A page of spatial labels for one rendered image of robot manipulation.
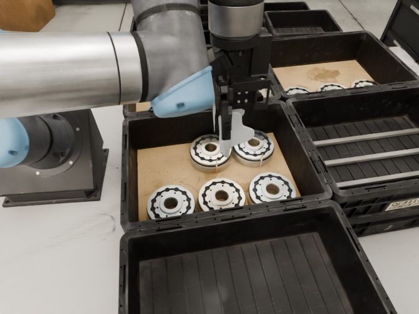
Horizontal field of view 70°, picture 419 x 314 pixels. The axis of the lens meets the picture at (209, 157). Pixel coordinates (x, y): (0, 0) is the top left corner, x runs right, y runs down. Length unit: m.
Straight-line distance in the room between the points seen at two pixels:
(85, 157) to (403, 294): 0.82
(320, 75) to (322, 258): 0.64
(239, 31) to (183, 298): 0.45
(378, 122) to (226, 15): 0.66
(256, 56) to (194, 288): 0.42
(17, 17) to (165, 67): 3.28
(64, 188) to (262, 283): 0.55
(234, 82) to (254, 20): 0.09
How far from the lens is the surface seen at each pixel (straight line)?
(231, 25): 0.42
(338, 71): 1.14
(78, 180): 0.85
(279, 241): 0.65
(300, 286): 0.63
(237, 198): 0.65
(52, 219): 0.91
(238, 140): 0.52
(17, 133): 0.66
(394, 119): 1.01
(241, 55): 0.46
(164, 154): 0.77
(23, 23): 3.58
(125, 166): 0.64
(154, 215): 0.64
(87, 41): 0.32
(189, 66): 0.33
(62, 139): 0.80
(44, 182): 0.89
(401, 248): 0.90
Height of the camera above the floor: 1.41
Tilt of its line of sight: 49 degrees down
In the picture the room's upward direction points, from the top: straight up
